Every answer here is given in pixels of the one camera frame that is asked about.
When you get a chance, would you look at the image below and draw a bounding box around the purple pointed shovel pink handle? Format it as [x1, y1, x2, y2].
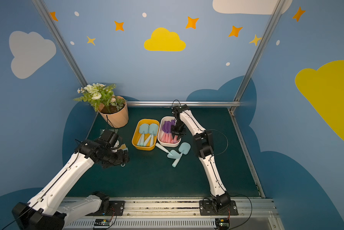
[159, 133, 167, 142]

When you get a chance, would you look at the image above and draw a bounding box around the blue round shovel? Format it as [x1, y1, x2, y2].
[143, 135, 152, 147]

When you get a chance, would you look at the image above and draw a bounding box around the white plastic storage box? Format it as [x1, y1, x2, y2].
[158, 116, 181, 147]

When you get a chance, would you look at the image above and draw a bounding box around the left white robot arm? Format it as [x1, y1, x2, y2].
[12, 130, 129, 230]

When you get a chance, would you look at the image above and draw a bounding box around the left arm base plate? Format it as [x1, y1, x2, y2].
[87, 200, 125, 216]

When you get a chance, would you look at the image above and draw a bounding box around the potted artificial flower plant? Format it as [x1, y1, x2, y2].
[74, 83, 129, 128]

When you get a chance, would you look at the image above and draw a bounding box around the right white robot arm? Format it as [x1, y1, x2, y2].
[171, 105, 231, 212]

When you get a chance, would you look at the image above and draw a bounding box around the left circuit board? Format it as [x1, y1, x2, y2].
[93, 218, 112, 228]

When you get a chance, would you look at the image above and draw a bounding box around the blue shovel under purple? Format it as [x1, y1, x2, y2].
[155, 143, 181, 159]

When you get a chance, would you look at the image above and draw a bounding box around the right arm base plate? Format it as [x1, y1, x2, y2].
[199, 199, 239, 216]

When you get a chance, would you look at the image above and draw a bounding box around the circuit board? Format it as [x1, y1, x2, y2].
[93, 218, 112, 228]
[215, 218, 230, 230]

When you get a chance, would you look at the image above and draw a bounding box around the blue toy brush scoop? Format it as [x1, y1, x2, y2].
[119, 144, 128, 167]

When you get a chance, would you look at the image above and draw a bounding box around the right circuit board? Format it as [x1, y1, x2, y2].
[215, 218, 230, 230]

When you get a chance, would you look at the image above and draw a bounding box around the yellow plastic storage box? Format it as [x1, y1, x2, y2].
[132, 119, 160, 151]

